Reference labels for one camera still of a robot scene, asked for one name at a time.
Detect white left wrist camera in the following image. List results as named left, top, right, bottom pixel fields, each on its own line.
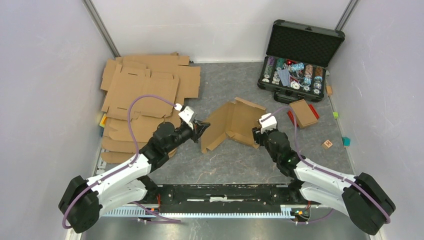
left=174, top=103, right=196, bottom=130

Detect wooden letter cube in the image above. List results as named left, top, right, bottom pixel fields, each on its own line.
left=321, top=139, right=333, bottom=150

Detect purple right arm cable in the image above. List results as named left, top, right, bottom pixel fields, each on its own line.
left=269, top=105, right=392, bottom=225

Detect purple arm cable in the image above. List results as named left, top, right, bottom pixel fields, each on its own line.
left=61, top=94, right=183, bottom=230
left=269, top=105, right=392, bottom=225

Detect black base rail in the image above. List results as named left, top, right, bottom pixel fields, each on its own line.
left=138, top=183, right=308, bottom=214

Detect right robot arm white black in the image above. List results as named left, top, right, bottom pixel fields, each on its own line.
left=252, top=127, right=396, bottom=235

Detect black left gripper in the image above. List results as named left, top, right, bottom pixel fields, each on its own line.
left=165, top=119, right=211, bottom=154

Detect black poker chip case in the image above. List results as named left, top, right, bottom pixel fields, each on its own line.
left=257, top=19, right=346, bottom=104

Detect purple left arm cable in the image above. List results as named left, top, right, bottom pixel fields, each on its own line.
left=61, top=94, right=183, bottom=230

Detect small wooden block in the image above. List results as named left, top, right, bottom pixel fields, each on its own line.
left=326, top=85, right=333, bottom=96

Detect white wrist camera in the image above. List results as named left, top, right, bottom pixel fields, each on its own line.
left=258, top=113, right=278, bottom=134
left=174, top=103, right=196, bottom=130

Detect colourful blocks under cardboard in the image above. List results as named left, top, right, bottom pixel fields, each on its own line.
left=99, top=113, right=107, bottom=137

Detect stack of flat cardboard sheets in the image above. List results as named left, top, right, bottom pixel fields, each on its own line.
left=100, top=52, right=201, bottom=164

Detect red flat block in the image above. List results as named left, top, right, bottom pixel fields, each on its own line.
left=287, top=104, right=320, bottom=124

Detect teal cube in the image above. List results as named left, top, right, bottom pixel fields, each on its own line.
left=341, top=136, right=351, bottom=148

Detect brown cardboard box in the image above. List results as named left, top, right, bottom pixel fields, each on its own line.
left=201, top=97, right=266, bottom=154
left=288, top=99, right=319, bottom=129

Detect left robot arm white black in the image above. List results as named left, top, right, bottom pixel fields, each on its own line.
left=58, top=119, right=211, bottom=233

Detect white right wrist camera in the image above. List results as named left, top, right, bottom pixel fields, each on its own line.
left=258, top=113, right=278, bottom=134

